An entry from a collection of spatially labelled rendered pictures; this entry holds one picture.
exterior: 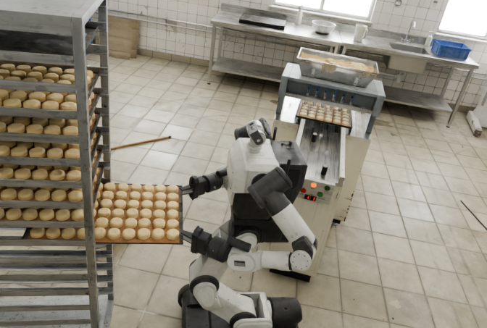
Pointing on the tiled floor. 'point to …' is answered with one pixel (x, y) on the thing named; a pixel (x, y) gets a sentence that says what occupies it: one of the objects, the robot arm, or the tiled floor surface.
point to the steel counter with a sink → (407, 52)
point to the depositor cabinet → (286, 132)
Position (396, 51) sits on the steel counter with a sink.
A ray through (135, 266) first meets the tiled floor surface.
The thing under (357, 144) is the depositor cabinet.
